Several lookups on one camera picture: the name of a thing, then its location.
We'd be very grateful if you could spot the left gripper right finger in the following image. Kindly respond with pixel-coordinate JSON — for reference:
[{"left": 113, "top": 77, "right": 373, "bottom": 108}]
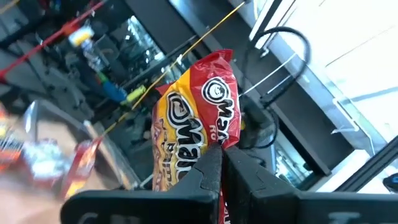
[{"left": 222, "top": 145, "right": 398, "bottom": 224}]

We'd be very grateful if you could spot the orange Maruchan ramen pack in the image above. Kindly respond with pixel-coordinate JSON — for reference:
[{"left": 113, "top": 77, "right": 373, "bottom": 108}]
[{"left": 0, "top": 105, "right": 24, "bottom": 172}]

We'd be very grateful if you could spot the yellow extension cable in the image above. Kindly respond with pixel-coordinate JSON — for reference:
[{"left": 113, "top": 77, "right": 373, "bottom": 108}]
[{"left": 101, "top": 0, "right": 249, "bottom": 136}]

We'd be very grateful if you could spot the red Maruchan ramen pack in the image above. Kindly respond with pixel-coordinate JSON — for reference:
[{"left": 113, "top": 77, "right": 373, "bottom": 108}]
[
  {"left": 60, "top": 136, "right": 105, "bottom": 200},
  {"left": 20, "top": 138, "right": 71, "bottom": 187},
  {"left": 150, "top": 49, "right": 243, "bottom": 224}
]

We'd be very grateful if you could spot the clear plastic bin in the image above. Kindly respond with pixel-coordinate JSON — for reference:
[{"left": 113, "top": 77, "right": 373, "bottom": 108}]
[
  {"left": 18, "top": 98, "right": 142, "bottom": 200},
  {"left": 306, "top": 71, "right": 379, "bottom": 156}
]

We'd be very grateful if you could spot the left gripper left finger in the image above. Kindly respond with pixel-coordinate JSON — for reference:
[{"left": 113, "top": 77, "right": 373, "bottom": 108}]
[{"left": 60, "top": 142, "right": 223, "bottom": 224}]

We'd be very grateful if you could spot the red floor stand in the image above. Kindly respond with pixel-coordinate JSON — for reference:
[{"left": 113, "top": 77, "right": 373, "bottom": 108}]
[{"left": 0, "top": 0, "right": 106, "bottom": 82}]

